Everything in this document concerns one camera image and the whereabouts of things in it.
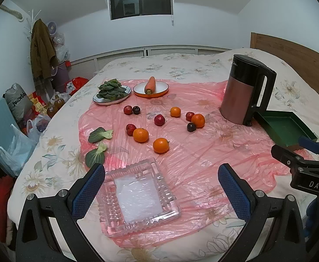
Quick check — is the pink plastic sheet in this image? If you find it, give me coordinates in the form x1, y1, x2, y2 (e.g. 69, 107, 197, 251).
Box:
78, 82, 291, 248

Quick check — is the orange rimmed white plate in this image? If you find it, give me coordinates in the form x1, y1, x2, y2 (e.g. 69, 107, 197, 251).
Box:
133, 81, 169, 98

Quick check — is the pile of green leaves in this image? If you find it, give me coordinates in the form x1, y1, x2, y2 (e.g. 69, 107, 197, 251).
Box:
97, 79, 127, 101

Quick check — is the green leaf lower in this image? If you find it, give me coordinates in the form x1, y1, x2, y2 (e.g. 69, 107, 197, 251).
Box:
85, 142, 107, 168

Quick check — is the white coat rack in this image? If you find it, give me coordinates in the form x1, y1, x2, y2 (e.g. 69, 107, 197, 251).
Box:
24, 9, 41, 41

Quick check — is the red bag on floor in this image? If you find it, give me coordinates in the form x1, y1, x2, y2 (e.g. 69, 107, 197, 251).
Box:
65, 77, 88, 96

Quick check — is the small orange mandarin back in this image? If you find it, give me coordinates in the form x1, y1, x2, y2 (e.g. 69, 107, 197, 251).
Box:
170, 107, 181, 118

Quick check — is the green leaf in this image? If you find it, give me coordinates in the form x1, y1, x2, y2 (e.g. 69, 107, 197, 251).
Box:
88, 127, 113, 143
85, 142, 107, 168

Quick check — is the red plum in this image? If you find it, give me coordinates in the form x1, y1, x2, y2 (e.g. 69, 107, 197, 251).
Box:
154, 114, 165, 127
123, 105, 133, 115
186, 112, 194, 122
126, 124, 136, 137

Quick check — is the dark plum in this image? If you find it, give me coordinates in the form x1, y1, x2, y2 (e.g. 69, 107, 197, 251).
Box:
187, 122, 197, 133
132, 106, 140, 115

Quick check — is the white plate with greens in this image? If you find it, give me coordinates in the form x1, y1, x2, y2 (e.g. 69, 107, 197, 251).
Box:
93, 86, 132, 106

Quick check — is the orange carrot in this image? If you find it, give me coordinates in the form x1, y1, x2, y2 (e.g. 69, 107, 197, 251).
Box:
144, 76, 156, 95

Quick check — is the orange mandarin front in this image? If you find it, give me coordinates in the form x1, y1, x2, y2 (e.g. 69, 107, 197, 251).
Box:
153, 138, 170, 154

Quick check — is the green leaf upper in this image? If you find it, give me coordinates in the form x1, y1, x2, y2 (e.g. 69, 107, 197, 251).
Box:
88, 127, 113, 143

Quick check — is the brown coat on rack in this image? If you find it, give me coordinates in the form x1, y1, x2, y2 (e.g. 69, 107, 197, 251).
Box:
30, 19, 59, 95

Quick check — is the clear glass square dish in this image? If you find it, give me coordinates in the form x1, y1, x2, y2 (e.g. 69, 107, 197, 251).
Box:
97, 158, 181, 238

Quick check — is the white plastic bag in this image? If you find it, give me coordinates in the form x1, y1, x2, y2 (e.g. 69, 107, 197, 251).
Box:
0, 124, 37, 177

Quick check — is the grey sack bag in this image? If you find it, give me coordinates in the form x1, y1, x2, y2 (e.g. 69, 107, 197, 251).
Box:
3, 83, 33, 122

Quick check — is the green rectangular tray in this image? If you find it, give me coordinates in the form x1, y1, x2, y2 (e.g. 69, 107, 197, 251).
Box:
254, 111, 318, 152

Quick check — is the black rose-gold electric kettle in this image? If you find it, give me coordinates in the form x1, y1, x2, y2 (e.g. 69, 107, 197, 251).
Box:
220, 54, 277, 126

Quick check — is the purple bin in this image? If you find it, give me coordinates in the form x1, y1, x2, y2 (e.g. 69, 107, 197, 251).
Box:
51, 62, 70, 93

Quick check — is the wooden headboard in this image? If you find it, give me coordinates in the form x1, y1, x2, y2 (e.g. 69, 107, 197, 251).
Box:
250, 33, 319, 94

